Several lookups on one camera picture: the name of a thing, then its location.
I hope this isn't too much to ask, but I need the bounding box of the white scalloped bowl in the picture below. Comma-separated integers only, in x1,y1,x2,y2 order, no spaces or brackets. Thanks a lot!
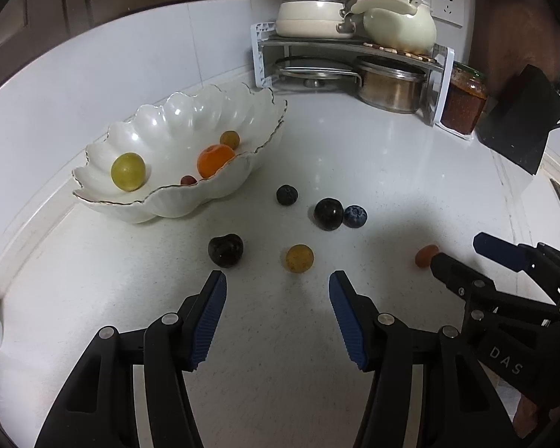
71,81,289,224

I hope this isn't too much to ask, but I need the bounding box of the stainless steel pot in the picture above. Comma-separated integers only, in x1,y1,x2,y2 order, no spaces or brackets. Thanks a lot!
355,56,427,114

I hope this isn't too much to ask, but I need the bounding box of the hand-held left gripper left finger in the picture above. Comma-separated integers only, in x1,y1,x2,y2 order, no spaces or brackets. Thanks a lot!
34,270,228,448

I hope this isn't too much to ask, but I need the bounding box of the orange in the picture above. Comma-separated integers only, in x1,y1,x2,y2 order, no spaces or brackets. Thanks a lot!
196,144,236,179

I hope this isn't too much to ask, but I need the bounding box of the wooden bead trivet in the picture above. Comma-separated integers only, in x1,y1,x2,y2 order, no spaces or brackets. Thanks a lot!
364,42,437,62

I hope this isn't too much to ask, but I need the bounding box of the dark cherry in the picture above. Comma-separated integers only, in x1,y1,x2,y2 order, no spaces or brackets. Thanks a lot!
208,234,244,269

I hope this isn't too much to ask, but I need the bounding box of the cream ceramic pot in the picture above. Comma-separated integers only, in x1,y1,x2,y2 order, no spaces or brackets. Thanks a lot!
343,0,438,54

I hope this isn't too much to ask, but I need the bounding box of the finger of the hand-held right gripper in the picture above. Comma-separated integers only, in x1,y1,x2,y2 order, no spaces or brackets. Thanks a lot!
429,252,560,326
473,232,560,300

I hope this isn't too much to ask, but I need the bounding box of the black knife block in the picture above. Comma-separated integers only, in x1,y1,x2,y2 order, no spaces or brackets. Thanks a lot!
476,64,560,175

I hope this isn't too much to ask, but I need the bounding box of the cream saucepan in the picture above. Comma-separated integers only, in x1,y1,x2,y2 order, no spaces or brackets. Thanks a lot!
275,1,358,39

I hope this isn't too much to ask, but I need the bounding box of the black plum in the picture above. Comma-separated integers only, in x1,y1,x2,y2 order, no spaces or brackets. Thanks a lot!
314,198,345,231

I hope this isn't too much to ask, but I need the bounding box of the large brown cutting board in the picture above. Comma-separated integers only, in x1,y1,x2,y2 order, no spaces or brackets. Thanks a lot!
467,0,560,99

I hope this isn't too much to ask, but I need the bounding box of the jar of red sauce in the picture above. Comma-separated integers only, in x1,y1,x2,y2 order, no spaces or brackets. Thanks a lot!
441,62,488,135

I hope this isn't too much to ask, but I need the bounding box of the white jar coaster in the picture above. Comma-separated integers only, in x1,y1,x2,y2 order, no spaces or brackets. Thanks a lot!
436,121,474,141

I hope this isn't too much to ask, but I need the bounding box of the white metal shelf rack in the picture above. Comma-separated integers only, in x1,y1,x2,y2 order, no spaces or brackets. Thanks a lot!
251,21,455,128

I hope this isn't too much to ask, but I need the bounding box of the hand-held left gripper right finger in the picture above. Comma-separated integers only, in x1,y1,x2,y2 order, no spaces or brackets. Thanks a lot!
329,270,523,448

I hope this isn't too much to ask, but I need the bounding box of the person's right hand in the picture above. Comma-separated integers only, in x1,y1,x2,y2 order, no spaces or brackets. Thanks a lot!
513,389,558,439

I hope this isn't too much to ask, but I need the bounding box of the green plum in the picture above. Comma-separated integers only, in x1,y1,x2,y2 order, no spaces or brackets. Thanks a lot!
111,152,146,192

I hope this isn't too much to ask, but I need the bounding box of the glass pan lid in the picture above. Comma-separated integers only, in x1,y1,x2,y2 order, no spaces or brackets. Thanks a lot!
274,56,361,88

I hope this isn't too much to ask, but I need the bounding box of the white power outlet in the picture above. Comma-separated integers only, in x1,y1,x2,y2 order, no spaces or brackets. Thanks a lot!
408,0,465,28

